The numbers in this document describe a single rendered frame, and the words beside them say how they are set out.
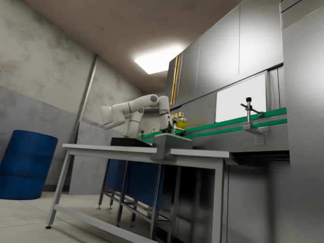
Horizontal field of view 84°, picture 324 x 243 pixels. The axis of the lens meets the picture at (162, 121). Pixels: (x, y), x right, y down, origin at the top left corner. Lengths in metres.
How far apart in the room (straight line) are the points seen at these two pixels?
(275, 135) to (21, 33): 4.12
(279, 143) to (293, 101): 0.24
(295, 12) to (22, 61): 3.90
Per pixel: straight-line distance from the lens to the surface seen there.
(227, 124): 1.19
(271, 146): 0.99
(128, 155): 1.40
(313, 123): 0.76
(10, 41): 4.18
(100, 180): 4.45
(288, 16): 1.03
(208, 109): 1.60
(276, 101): 1.30
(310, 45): 0.89
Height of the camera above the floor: 0.58
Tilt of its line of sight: 17 degrees up
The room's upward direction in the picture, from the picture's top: 8 degrees clockwise
